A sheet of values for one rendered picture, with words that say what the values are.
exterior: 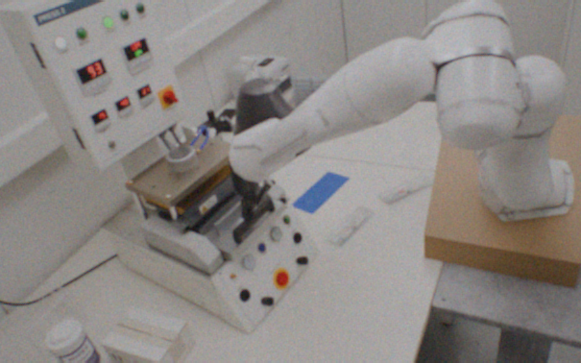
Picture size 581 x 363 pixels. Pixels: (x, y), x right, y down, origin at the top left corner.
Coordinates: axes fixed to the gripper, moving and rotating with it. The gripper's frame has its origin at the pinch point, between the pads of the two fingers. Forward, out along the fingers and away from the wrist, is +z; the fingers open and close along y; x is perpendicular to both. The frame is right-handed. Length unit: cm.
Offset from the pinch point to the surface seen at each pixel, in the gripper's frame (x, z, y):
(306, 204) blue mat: 34.4, 29.2, 0.8
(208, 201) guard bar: -3.5, 2.2, -10.0
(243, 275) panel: -9.1, 13.9, 6.9
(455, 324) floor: 66, 85, 67
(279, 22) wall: 145, 41, -89
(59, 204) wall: -16, 34, -64
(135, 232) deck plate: -14.2, 20.7, -28.0
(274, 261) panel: 1.0, 16.7, 9.8
